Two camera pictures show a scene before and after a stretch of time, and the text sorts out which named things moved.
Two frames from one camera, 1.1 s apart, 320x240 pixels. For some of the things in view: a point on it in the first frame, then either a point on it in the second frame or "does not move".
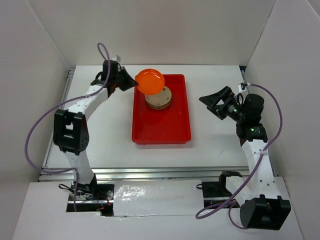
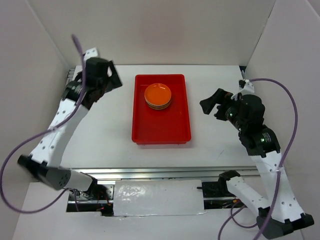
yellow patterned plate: x=158 y=107 does not move
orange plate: x=151 y=81 -> x=157 y=93
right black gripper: x=211 y=101 does not move
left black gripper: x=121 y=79 -> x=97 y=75
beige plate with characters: x=162 y=98 -> x=158 y=106
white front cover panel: x=155 y=198 does not move
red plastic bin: x=169 y=126 does not move
